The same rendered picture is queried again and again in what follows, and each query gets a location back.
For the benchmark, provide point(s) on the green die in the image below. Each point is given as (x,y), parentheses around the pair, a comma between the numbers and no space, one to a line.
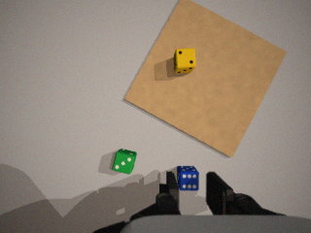
(124,161)

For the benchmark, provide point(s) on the yellow die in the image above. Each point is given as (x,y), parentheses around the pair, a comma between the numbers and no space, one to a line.
(184,60)

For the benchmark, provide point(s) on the tan square mat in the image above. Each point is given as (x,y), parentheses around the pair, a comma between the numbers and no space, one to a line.
(217,101)

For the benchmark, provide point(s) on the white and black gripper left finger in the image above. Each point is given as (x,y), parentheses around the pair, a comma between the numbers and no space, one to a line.
(164,205)

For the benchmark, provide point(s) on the blue die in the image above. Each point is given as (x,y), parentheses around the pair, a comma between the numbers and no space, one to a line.
(187,178)

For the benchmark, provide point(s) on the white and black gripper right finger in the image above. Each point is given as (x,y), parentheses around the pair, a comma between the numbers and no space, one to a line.
(221,199)

